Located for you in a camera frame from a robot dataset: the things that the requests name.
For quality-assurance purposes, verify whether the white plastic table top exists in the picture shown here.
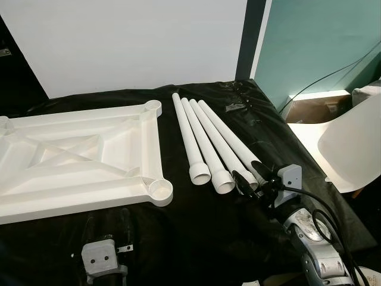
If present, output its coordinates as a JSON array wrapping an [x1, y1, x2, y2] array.
[[0, 100, 174, 226]]

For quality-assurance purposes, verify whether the black plastic cover sheet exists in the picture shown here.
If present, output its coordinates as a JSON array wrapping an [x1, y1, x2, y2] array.
[[0, 79, 358, 286]]

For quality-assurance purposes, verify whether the white plastic shell chair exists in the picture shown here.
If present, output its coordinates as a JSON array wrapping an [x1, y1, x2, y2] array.
[[288, 92, 381, 198]]

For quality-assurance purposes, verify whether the white shoe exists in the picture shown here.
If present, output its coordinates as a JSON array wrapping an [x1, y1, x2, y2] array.
[[356, 267, 381, 286]]

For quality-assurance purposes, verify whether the light grey cushion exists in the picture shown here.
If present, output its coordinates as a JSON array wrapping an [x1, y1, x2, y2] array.
[[351, 79, 381, 107]]

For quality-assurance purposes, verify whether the large white board panel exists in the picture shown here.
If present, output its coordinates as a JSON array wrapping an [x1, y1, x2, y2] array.
[[0, 0, 248, 99]]

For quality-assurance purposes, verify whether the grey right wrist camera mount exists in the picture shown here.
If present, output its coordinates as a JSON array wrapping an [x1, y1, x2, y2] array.
[[275, 165, 303, 209]]

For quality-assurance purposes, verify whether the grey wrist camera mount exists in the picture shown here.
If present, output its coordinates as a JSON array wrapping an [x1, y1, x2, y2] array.
[[80, 237, 121, 278], [275, 165, 303, 209]]

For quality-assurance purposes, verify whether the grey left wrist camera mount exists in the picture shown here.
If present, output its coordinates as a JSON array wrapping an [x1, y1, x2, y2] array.
[[80, 237, 121, 278]]

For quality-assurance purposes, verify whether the thin black wall cable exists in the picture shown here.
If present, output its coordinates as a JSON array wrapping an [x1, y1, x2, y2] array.
[[279, 42, 381, 115]]

